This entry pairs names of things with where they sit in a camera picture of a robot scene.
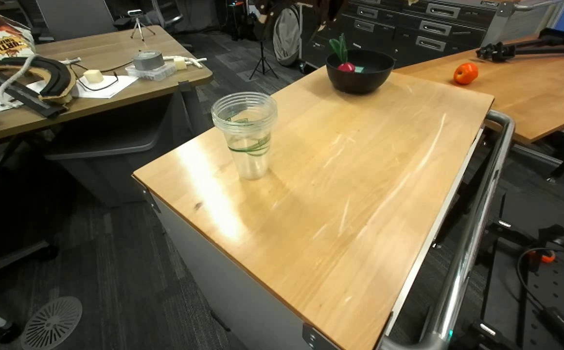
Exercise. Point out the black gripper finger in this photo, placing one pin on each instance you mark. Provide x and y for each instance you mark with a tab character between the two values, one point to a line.
336	11
317	17

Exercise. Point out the red radish toy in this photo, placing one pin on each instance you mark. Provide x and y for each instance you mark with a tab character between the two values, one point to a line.
342	65

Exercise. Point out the green wooden block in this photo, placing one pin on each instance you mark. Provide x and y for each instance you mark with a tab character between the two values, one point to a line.
359	69

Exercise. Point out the black bowl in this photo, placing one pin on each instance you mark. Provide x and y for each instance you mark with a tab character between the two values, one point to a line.
359	81

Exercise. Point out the black tripod stand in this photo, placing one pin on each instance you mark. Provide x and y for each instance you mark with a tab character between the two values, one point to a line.
262	46

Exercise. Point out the dark drawer cabinet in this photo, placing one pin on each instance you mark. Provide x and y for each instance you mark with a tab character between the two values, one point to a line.
410	27

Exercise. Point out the orange fruit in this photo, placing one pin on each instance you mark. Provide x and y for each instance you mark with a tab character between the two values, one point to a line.
464	73

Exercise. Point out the clear plastic box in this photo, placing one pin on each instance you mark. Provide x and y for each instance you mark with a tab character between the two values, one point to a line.
151	73

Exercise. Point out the small tabletop tripod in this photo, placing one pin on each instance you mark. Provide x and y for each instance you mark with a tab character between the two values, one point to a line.
138	23

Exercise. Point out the grey plastic bin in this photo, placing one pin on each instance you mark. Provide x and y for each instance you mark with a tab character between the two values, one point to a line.
521	21

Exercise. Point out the black folded tripod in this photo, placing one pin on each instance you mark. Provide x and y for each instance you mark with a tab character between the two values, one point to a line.
527	48

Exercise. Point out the wooden work desk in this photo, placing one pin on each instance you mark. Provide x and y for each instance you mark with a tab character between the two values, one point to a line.
540	99

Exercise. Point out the wooden meeting desk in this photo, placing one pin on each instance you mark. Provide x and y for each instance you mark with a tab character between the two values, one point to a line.
87	50

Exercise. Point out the cream round object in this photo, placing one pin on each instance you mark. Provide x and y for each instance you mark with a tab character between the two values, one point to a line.
91	77

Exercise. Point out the grey office chair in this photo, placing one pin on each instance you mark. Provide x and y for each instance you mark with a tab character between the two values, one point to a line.
74	17

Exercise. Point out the black curved track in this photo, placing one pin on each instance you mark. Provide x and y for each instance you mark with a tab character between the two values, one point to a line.
50	75

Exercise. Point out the grey cart cabinet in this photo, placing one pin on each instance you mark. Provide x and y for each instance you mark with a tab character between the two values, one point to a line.
229	285

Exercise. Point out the long black bar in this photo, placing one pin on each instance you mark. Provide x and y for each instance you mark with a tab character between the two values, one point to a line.
15	99

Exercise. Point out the snack chip bag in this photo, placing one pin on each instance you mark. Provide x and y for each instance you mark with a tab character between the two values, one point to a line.
5	42

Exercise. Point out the perforated metal breadboard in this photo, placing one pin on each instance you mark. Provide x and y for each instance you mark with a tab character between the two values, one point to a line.
554	305

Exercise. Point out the round grey floor disc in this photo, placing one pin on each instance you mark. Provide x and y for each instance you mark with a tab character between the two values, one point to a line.
50	322

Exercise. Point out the grey duct tape roll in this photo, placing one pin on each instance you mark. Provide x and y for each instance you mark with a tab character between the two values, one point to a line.
146	62

